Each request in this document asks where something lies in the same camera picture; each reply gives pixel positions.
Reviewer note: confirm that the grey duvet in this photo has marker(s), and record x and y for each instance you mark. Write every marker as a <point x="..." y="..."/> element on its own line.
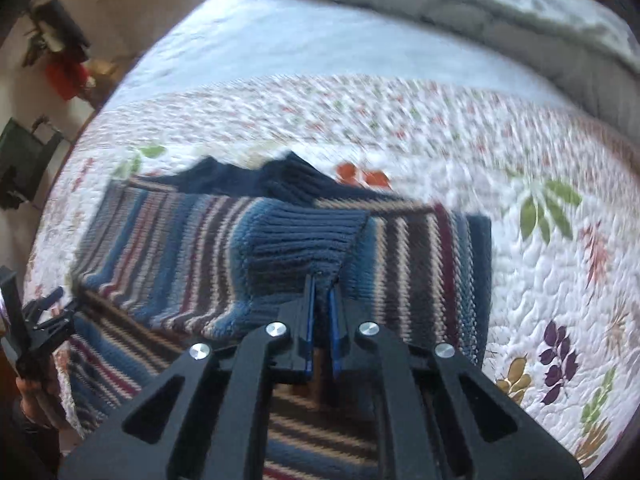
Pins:
<point x="500" y="10"/>

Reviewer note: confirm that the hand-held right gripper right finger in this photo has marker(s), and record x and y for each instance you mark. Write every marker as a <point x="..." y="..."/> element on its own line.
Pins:
<point x="333" y="330"/>

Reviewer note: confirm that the black box-shaped object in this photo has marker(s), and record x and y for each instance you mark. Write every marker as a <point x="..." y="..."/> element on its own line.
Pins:
<point x="57" y="22"/>

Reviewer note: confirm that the floral quilted bedspread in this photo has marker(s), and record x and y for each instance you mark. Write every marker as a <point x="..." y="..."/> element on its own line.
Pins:
<point x="450" y="125"/>

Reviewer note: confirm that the striped knit sweater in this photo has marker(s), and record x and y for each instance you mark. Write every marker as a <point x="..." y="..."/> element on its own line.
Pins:
<point x="175" y="240"/>

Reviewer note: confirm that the tan cardboard piece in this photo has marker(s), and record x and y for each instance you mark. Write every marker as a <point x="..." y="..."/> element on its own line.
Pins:
<point x="102" y="70"/>

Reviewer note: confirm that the red object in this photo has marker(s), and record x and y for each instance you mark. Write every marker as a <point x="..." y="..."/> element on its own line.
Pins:
<point x="65" y="75"/>

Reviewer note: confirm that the light blue bed sheet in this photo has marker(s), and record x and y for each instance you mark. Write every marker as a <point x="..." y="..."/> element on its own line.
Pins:
<point x="300" y="40"/>

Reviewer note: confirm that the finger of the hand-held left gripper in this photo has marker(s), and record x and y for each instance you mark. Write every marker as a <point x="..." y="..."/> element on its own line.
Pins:
<point x="45" y="299"/>
<point x="57" y="325"/>

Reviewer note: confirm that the dark green object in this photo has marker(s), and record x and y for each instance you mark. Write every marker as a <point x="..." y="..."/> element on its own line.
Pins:
<point x="22" y="160"/>

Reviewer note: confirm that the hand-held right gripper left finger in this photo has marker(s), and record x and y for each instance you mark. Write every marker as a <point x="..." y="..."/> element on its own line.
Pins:
<point x="310" y="310"/>

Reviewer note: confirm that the person's left hand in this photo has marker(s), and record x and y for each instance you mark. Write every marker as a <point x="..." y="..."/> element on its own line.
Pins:
<point x="32" y="400"/>

